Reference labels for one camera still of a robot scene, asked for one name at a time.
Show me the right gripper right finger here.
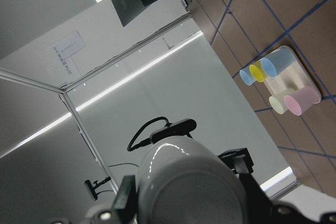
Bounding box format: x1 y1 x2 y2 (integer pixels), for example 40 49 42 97
239 174 335 223

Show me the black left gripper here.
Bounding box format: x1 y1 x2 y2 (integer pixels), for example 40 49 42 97
217 147 254 174

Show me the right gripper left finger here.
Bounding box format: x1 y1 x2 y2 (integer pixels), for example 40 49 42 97
49 175 137 223

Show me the grey white plastic cup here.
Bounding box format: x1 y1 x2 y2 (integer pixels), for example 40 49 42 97
136 136 249 223

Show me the pale green plastic cup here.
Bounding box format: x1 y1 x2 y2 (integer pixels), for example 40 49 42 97
269 88 295 114

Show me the pink plastic cup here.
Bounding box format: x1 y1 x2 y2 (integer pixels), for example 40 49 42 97
283 86 321 116

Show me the light blue plastic cup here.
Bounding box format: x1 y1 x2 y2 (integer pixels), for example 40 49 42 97
239 66 256 86

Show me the yellow plastic cup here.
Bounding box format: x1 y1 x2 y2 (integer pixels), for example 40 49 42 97
249 61 269 82

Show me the cream plastic tray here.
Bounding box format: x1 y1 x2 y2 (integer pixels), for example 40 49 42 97
264 45 321 100

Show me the black wall-mounted camera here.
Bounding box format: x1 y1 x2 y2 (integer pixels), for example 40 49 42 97
84 176 111 200

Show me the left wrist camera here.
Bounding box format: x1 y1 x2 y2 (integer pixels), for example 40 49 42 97
149 119 197 144

